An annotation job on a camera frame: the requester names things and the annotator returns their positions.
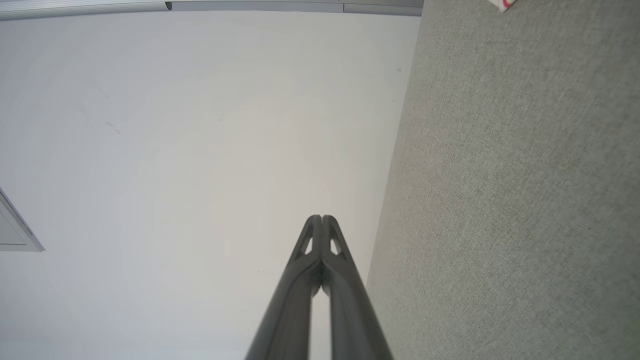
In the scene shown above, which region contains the grey fabric sofa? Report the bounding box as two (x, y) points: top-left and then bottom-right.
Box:
(366, 0), (640, 360)

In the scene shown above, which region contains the grey skirting strip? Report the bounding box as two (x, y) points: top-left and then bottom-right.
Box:
(0, 0), (425, 21)

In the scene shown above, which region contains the grey wall panel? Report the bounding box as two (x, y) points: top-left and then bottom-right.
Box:
(0, 187), (46, 253)

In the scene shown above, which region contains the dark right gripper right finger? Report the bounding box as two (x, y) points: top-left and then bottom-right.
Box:
(321, 215), (394, 360)

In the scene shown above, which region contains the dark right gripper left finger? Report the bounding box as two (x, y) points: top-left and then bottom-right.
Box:
(245, 215), (322, 360)

